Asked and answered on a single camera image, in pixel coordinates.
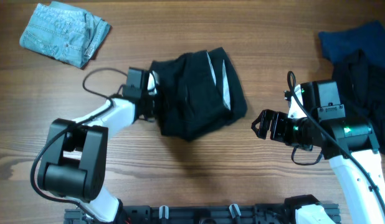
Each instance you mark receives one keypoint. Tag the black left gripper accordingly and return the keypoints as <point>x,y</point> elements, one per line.
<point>158,110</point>

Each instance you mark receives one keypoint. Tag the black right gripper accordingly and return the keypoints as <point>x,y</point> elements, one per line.
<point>277,131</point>

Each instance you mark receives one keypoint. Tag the black shorts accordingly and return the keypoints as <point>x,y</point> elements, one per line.
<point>200,93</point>

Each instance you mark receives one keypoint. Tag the light blue jeans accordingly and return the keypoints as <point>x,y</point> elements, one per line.
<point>66,33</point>

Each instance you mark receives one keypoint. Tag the black garment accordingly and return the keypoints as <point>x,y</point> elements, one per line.
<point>361,85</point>

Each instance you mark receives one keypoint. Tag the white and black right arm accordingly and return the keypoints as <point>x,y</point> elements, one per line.
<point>317,118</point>

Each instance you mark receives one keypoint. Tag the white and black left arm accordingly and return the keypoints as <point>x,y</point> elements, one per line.
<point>71,167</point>

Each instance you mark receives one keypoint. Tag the dark blue garment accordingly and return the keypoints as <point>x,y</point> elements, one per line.
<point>370,38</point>

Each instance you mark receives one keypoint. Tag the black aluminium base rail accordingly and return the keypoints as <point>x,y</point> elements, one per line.
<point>258,213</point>

